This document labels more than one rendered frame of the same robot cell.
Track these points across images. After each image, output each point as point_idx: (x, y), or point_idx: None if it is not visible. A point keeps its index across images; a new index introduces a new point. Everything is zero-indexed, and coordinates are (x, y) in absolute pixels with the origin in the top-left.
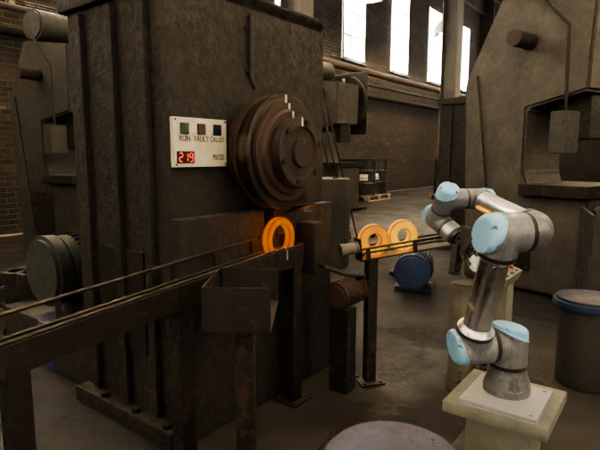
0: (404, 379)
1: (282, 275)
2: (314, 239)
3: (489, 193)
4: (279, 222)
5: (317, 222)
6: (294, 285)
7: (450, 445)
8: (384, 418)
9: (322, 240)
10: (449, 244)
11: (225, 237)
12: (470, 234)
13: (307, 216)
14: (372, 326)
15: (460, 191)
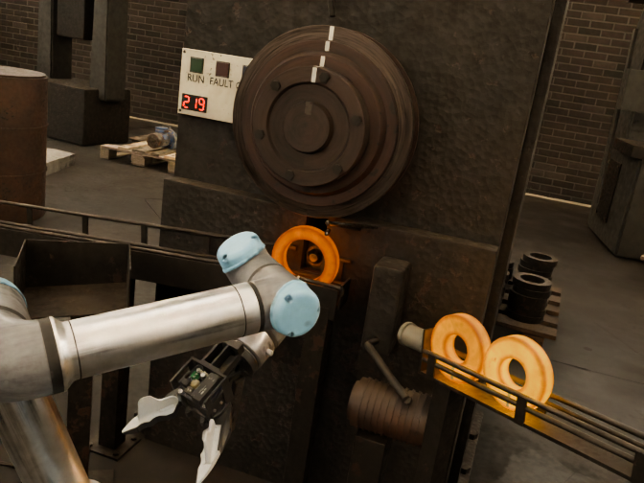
0: None
1: (333, 325)
2: (370, 291)
3: (237, 287)
4: (302, 235)
5: (385, 265)
6: (304, 340)
7: None
8: None
9: (391, 302)
10: (613, 465)
11: (228, 224)
12: (204, 357)
13: (415, 255)
14: None
15: (248, 263)
